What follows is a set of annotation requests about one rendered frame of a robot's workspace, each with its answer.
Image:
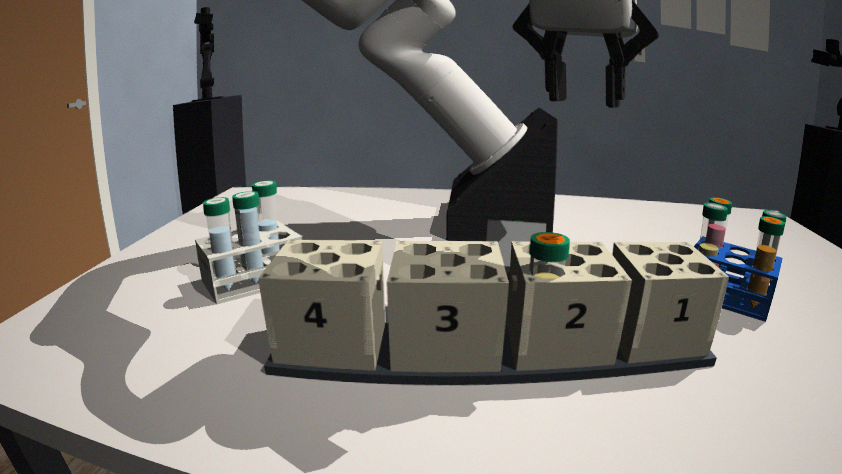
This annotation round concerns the conical tube with pink liquid and green cap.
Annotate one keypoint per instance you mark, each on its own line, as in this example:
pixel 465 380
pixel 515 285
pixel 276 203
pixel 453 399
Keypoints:
pixel 728 204

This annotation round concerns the blue tube rack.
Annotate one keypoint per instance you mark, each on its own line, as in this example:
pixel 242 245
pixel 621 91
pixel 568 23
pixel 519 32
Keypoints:
pixel 732 301

